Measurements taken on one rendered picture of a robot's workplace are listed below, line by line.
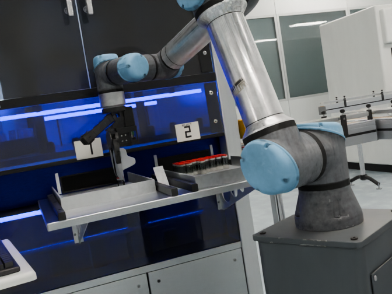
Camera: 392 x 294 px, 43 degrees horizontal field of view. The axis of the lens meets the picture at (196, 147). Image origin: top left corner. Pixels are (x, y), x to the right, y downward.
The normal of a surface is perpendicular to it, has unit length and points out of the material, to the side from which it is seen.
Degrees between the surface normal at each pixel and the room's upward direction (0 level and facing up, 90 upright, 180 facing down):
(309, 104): 90
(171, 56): 111
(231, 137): 90
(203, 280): 90
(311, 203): 72
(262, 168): 97
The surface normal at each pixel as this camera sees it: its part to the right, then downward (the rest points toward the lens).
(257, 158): -0.68, 0.29
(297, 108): 0.34, 0.01
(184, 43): -0.56, 0.47
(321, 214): -0.45, -0.17
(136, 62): 0.66, -0.05
